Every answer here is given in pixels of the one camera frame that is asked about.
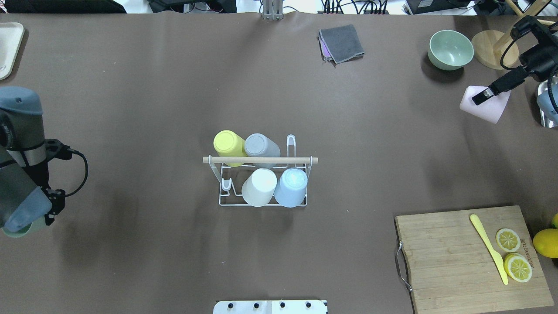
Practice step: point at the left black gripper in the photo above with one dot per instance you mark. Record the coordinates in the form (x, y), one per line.
(56, 201)

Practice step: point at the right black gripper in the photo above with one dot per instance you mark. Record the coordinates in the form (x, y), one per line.
(538, 59)

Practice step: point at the pink plastic cup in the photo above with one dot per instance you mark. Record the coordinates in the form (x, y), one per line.
(490, 110)

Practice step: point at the green plastic cup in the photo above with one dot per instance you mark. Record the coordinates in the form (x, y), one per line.
(37, 225)

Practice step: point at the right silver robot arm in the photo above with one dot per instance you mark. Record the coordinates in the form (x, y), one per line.
(547, 102)

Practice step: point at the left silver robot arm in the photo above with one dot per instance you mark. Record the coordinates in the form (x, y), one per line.
(27, 200)

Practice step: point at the yellow plastic cup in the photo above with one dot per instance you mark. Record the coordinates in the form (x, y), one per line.
(229, 144)

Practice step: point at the blue plastic cup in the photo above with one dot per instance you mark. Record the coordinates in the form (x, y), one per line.
(291, 188)

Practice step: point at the grey plastic cup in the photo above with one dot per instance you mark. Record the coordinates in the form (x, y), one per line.
(258, 145)

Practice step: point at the white plastic cup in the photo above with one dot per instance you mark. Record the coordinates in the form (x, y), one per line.
(258, 189)

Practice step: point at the green ceramic bowl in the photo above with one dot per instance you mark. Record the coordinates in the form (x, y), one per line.
(450, 50)

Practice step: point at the beige tray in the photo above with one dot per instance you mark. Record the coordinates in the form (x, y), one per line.
(11, 36)

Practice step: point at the lemon half slice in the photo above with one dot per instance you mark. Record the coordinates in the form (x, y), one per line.
(518, 267)
(508, 240)

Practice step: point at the grey folded cloth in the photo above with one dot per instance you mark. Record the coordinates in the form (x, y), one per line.
(340, 44)

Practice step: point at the yellow plastic knife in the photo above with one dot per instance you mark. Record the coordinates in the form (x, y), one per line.
(496, 256)

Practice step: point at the bamboo cutting board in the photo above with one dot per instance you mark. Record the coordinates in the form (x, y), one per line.
(450, 270)

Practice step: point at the white wire cup holder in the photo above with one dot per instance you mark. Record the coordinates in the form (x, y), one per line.
(252, 172)

